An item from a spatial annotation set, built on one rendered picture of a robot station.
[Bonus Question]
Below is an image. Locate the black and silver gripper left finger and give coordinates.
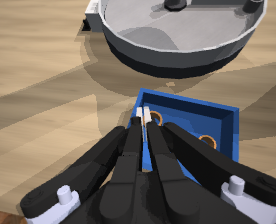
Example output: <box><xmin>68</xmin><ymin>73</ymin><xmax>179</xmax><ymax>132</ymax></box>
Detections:
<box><xmin>20</xmin><ymin>107</ymin><xmax>144</xmax><ymax>224</ymax></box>

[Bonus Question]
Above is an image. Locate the blue open crate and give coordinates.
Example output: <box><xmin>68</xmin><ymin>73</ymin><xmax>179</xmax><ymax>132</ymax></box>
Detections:
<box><xmin>130</xmin><ymin>88</ymin><xmax>239</xmax><ymax>171</ymax></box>

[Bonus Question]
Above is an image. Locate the bronze bushing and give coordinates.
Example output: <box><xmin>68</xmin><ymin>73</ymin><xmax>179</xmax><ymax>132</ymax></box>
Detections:
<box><xmin>143</xmin><ymin>111</ymin><xmax>162</xmax><ymax>128</ymax></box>
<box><xmin>199</xmin><ymin>135</ymin><xmax>216</xmax><ymax>149</ymax></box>

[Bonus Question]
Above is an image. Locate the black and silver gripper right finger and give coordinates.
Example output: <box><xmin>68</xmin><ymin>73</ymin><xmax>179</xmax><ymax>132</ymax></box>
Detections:
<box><xmin>144</xmin><ymin>106</ymin><xmax>276</xmax><ymax>224</ymax></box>

